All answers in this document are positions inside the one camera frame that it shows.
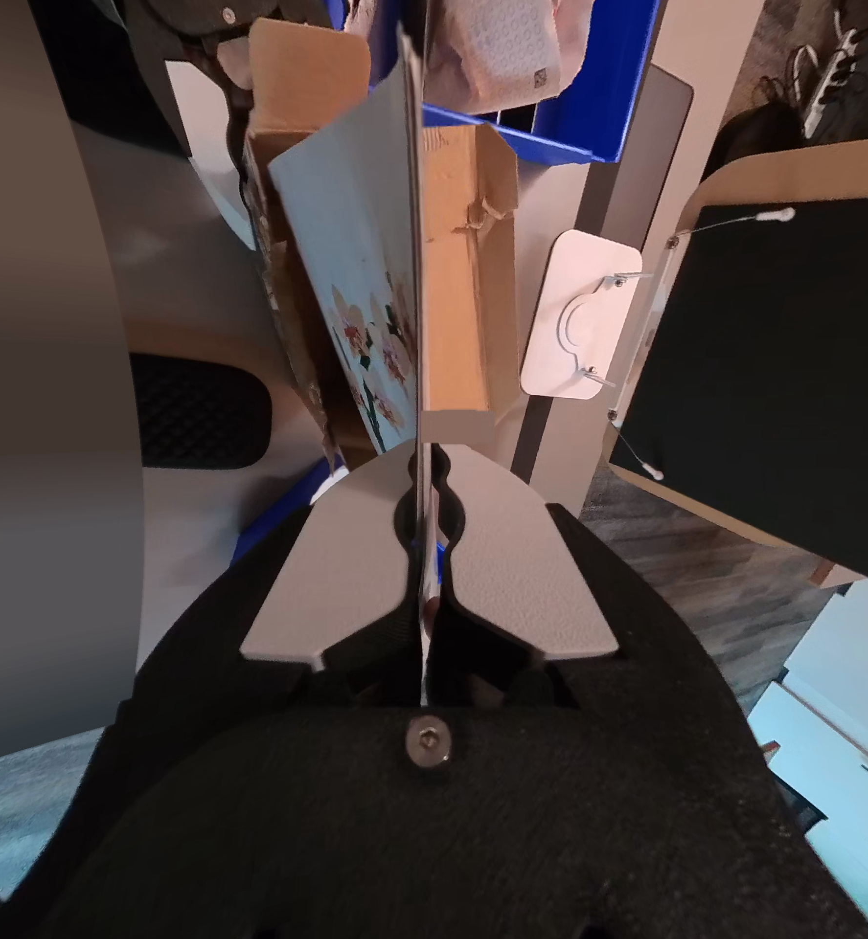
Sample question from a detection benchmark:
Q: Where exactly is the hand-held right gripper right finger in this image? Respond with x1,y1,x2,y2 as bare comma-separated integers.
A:
433,442,621,661

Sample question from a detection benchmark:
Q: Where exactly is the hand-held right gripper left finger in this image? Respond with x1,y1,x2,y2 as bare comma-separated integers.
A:
240,439,422,671

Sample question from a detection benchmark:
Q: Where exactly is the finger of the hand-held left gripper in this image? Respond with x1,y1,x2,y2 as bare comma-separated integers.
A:
164,61,256,252

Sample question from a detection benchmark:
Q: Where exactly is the orchid instruction booklet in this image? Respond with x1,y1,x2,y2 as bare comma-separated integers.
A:
267,22,429,709

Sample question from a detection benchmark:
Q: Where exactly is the black orchid lego box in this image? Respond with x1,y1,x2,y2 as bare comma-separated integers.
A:
239,16,522,459

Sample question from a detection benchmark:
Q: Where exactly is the blue plastic bin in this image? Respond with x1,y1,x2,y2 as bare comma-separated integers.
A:
342,0,664,165
230,453,450,581

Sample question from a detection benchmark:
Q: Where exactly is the white tipped thin rod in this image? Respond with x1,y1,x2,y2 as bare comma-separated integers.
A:
669,206,798,248
609,413,669,483

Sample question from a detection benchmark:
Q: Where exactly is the black mesh cushion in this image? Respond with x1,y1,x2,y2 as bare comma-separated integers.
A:
128,351,274,472

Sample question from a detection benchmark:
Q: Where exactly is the white panel foot plate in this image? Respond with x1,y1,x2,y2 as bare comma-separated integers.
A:
519,228,655,402

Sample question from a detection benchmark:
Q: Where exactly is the large printed white paper bag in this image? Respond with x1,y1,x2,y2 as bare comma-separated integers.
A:
433,0,598,116

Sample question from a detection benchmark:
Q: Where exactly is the white power strip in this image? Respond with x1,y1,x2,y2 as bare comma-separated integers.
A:
788,9,866,142

